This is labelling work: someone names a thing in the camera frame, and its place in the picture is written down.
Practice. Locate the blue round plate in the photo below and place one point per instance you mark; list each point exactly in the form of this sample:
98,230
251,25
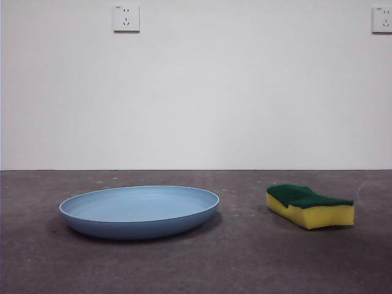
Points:
137,211

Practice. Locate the yellow sponge with green pad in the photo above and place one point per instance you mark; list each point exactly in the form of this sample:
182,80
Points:
324,216

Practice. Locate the white wall socket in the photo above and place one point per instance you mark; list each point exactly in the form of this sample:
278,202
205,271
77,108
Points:
126,18
383,20

